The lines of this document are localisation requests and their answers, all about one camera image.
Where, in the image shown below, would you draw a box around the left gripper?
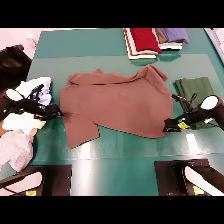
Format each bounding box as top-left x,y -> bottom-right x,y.
45,104 -> 65,121

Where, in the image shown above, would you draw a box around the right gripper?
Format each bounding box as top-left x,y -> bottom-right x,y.
163,117 -> 182,133

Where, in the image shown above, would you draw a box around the brown T-shirt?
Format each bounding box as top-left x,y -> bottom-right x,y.
59,64 -> 175,150

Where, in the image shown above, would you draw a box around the cream garment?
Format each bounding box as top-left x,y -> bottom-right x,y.
1,112 -> 48,132

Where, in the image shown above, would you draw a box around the white garment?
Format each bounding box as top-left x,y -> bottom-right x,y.
14,76 -> 53,107
123,28 -> 158,61

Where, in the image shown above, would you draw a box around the green garment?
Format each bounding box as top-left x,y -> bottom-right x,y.
174,76 -> 216,130

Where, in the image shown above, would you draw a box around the pink garment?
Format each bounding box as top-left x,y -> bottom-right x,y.
0,129 -> 35,173

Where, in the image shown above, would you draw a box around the black garment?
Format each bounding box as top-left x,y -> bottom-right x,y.
0,44 -> 33,92

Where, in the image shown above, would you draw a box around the red garment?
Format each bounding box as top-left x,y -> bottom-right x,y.
129,28 -> 163,55

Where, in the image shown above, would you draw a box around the purple garment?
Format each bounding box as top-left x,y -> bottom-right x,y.
161,28 -> 191,45

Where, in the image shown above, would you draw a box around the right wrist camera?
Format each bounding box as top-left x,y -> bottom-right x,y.
171,92 -> 198,112

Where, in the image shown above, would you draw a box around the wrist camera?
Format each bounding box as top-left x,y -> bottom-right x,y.
30,83 -> 46,98
171,92 -> 198,112

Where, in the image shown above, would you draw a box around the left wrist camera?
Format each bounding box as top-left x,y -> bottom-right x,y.
30,83 -> 46,98

